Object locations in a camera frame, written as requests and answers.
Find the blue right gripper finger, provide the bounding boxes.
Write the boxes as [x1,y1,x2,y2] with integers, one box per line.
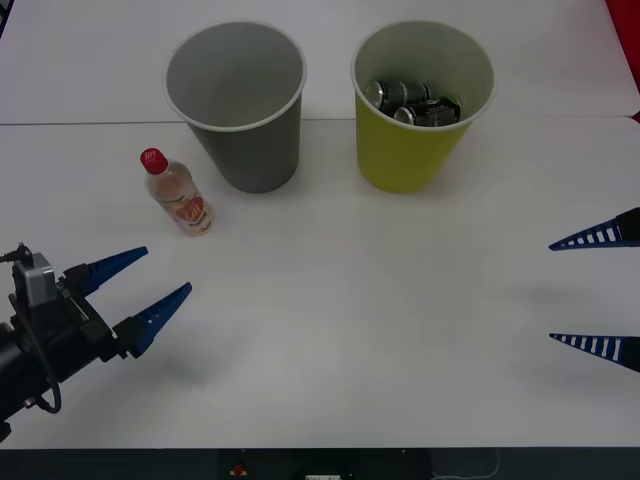
[548,332,640,374]
[548,206,640,253]

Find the yellow-green plastic bin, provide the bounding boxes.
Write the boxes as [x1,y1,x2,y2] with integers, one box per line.
[350,19,496,195]

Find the clear bottle with red cap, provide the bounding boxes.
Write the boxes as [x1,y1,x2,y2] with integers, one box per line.
[139,147,214,237]

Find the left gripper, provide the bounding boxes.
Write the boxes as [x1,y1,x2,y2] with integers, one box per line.
[19,245,193,385]

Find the grey plastic bin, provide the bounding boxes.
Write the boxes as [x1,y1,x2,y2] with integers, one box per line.
[163,20,307,195]

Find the white cable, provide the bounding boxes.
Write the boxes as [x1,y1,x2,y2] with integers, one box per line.
[431,446,502,479]

